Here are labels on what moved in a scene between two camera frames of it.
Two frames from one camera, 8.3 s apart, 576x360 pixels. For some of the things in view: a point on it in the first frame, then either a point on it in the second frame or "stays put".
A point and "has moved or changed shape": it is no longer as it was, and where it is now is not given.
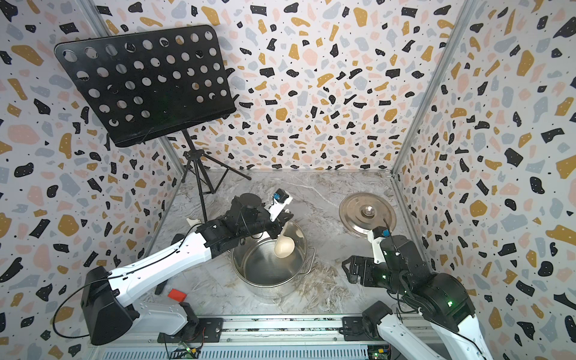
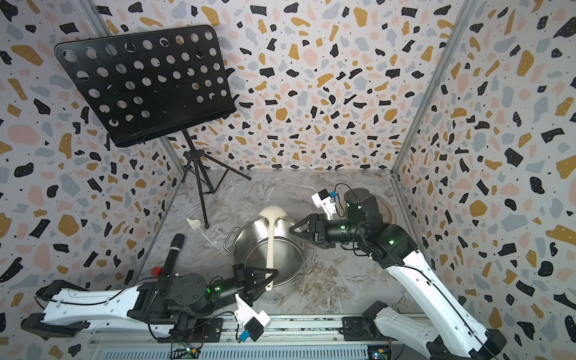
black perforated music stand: [142, 85] stays put
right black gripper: [367, 263] → [320, 226]
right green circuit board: [379, 352] stays put
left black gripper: [277, 226] → [250, 276]
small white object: [191, 222] stays put
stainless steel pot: [258, 271] has moved or changed shape
